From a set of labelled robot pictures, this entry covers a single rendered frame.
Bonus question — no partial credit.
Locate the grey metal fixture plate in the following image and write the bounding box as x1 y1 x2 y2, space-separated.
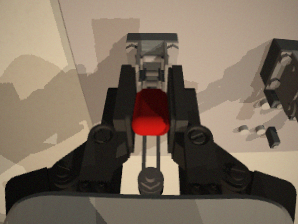
58 0 298 153

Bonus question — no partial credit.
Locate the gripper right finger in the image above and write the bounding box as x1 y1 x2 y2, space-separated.
167 65 297 223

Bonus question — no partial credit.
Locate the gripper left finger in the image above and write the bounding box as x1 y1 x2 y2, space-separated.
5 65 137 216

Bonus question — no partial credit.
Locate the beige rectangular block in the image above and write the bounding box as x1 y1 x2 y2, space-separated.
130 133 171 156

